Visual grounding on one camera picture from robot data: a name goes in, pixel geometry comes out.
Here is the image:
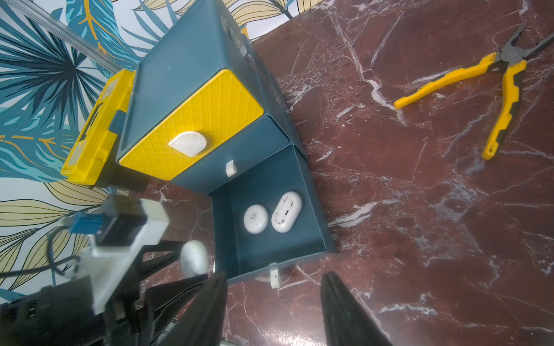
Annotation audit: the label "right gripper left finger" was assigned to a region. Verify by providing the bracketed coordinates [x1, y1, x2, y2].
[160, 272, 228, 345]

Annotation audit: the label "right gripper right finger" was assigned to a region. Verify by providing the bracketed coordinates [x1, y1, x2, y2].
[320, 272, 392, 345]

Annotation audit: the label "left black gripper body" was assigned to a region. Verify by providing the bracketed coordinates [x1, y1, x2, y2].
[1, 242, 208, 345]

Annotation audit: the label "white round case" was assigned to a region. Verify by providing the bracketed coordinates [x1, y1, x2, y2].
[243, 204, 269, 234]
[180, 240, 209, 278]

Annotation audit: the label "teal bottom drawer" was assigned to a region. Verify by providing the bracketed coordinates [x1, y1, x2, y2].
[210, 146, 337, 283]

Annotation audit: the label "white oval earphone case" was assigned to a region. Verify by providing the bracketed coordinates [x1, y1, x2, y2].
[271, 191, 303, 234]

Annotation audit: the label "teal drawer cabinet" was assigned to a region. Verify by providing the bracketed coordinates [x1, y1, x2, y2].
[116, 1, 304, 166]

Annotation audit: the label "yellow top drawer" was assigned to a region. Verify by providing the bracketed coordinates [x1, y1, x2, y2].
[118, 69, 264, 180]

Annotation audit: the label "yellow black toolbox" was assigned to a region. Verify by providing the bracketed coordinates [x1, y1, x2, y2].
[61, 69, 149, 192]

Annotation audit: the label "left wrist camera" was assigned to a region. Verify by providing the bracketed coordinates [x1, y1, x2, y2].
[61, 194, 170, 314]

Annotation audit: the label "left aluminium frame post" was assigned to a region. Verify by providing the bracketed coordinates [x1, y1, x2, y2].
[1, 0, 123, 74]

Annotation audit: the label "yellow handled pliers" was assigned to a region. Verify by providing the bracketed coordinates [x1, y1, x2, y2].
[394, 25, 553, 161]

